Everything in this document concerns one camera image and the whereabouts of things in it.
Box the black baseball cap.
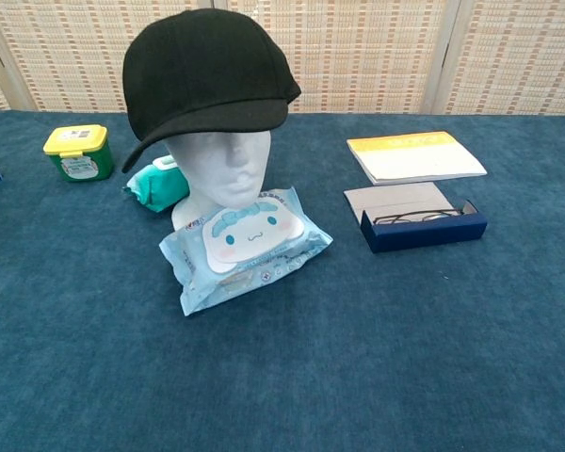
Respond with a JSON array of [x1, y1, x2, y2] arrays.
[[121, 8, 303, 174]]

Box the white foam mannequin head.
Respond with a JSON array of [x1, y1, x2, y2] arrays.
[[162, 127, 272, 228]]

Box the light blue cartoon wipes pack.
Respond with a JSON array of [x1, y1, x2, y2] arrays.
[[158, 186, 334, 317]]

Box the black rimmed eyeglasses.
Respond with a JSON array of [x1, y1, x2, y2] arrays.
[[373, 206, 466, 227]]

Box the green wet wipes pack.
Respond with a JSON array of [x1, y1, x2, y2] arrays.
[[121, 156, 191, 215]]

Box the navy blue glasses case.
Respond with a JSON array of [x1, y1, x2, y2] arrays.
[[343, 182, 489, 255]]

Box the yellow and white booklet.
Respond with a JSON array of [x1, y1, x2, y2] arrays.
[[347, 130, 489, 186]]

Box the woven bamboo folding screen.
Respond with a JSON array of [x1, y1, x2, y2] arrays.
[[0, 0, 565, 117]]

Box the green tub with yellow lid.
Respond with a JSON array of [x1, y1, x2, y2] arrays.
[[42, 123, 116, 184]]

